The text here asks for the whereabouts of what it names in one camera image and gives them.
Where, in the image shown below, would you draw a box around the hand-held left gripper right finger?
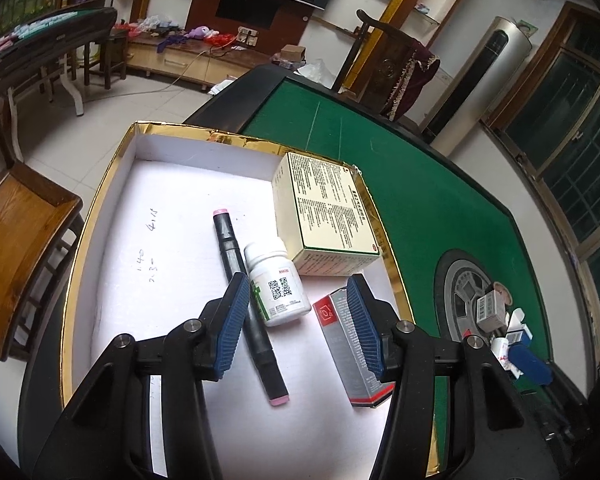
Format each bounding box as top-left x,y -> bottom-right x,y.
346,274 -> 561,480

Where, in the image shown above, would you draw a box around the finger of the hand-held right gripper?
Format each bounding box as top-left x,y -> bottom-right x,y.
509,343 -> 552,387

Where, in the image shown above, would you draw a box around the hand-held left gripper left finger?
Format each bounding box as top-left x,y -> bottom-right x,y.
30,271 -> 252,480

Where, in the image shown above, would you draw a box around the grey and red box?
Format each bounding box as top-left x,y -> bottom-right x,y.
312,287 -> 397,408

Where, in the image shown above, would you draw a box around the white bottle with red print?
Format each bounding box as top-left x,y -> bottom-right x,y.
490,337 -> 512,372

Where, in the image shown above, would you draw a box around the blue and white box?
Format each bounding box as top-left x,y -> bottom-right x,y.
505,307 -> 535,347

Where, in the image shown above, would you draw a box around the white bottle with green label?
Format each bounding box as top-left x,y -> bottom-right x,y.
243,239 -> 312,328

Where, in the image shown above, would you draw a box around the small white box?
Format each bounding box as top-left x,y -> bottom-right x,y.
475,292 -> 505,333

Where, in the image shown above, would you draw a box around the tape roll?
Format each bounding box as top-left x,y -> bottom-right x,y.
491,282 -> 515,306

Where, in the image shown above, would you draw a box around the black marker with pink ends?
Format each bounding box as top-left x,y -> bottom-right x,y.
212,206 -> 291,407

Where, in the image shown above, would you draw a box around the large medicine carton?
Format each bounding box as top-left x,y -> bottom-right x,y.
272,151 -> 382,277

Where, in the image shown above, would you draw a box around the gold-edged white cardboard box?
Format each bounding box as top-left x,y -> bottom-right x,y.
60,121 -> 443,476

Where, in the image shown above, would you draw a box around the round table control panel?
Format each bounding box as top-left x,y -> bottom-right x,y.
435,249 -> 511,356

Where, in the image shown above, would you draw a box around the brown wooden chair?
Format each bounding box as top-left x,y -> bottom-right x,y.
0,162 -> 84,362

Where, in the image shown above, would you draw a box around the green-framed window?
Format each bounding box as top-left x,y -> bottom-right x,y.
480,2 -> 600,366

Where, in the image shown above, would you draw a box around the maroon fringed cloth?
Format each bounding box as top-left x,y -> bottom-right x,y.
380,40 -> 441,121

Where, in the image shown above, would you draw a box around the dark wooden chair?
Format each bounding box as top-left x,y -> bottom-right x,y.
332,9 -> 441,121

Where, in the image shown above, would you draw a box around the white plastic bag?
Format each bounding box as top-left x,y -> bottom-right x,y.
298,58 -> 342,85

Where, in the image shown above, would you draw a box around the wooden television cabinet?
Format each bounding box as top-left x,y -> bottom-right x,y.
126,35 -> 286,92

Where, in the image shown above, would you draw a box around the small cardboard carton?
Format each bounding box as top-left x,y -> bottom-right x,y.
279,45 -> 307,67

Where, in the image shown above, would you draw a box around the tower air conditioner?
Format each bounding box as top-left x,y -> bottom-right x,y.
422,16 -> 534,145

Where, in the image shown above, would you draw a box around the small dark wooden stool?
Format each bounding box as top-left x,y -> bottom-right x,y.
99,30 -> 130,91

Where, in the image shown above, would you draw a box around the folding mahjong table with tiles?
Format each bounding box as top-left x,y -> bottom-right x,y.
0,7 -> 118,117

